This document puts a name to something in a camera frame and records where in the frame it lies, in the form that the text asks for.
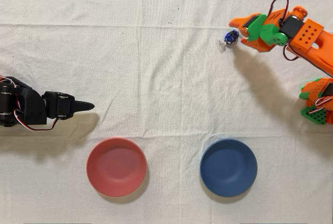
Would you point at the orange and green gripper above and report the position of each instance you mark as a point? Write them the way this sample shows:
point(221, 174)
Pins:
point(252, 42)

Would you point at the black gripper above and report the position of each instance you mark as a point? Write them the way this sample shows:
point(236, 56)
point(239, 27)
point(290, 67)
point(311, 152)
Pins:
point(63, 105)

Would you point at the blue candy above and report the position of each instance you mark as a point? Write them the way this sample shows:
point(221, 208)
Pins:
point(231, 37)

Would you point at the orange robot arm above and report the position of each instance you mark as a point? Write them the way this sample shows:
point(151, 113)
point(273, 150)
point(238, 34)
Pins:
point(320, 49)

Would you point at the pink bowl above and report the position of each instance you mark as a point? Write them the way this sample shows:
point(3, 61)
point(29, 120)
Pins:
point(116, 167)

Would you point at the blue bowl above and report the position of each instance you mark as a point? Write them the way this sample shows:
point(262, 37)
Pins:
point(228, 168)

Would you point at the white tablecloth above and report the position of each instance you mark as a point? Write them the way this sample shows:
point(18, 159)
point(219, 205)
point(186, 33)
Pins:
point(166, 60)

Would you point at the green arm base plate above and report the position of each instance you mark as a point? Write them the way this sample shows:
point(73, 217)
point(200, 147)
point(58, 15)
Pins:
point(317, 116)

